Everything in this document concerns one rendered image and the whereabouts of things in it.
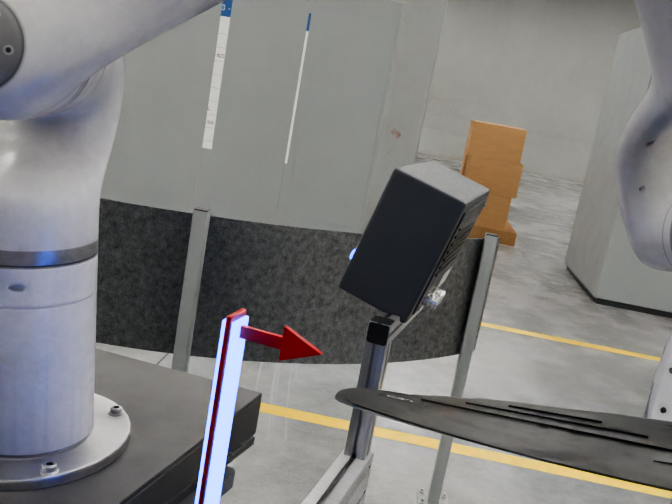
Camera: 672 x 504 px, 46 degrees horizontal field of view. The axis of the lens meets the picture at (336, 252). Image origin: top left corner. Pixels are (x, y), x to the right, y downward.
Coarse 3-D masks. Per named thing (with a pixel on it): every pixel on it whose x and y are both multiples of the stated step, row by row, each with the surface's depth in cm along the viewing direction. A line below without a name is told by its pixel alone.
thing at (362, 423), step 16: (384, 320) 105; (368, 352) 105; (384, 352) 104; (368, 368) 105; (384, 368) 106; (368, 384) 106; (352, 416) 107; (368, 416) 106; (352, 432) 107; (368, 432) 106; (352, 448) 107; (368, 448) 109
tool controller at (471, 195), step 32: (384, 192) 107; (416, 192) 105; (448, 192) 105; (480, 192) 119; (384, 224) 107; (416, 224) 106; (448, 224) 104; (352, 256) 110; (384, 256) 108; (416, 256) 106; (448, 256) 110; (352, 288) 110; (384, 288) 108; (416, 288) 107
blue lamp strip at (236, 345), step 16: (240, 320) 52; (240, 352) 53; (240, 368) 54; (224, 384) 52; (224, 400) 52; (224, 416) 53; (224, 432) 54; (224, 448) 54; (224, 464) 55; (208, 480) 53; (208, 496) 54
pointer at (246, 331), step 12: (240, 336) 52; (252, 336) 52; (264, 336) 51; (276, 336) 51; (288, 336) 51; (300, 336) 51; (276, 348) 51; (288, 348) 51; (300, 348) 51; (312, 348) 50
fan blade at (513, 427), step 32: (384, 416) 40; (416, 416) 41; (448, 416) 43; (480, 416) 45; (512, 416) 46; (544, 416) 47; (576, 416) 47; (608, 416) 49; (512, 448) 40; (544, 448) 41; (576, 448) 42; (608, 448) 43; (640, 448) 43; (640, 480) 39
